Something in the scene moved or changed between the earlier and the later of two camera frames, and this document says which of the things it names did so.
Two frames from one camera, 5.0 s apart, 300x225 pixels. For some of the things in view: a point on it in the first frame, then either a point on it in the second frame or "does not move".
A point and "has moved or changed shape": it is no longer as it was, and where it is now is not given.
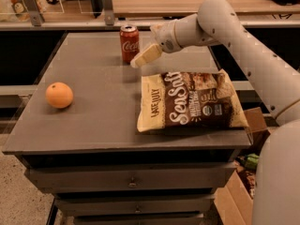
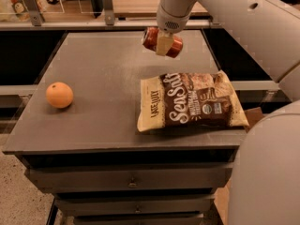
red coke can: x=129 y=42 has moved or changed shape
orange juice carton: x=18 y=3 does not move
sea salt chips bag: x=182 y=100 does not move
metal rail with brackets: x=108 y=21 does not move
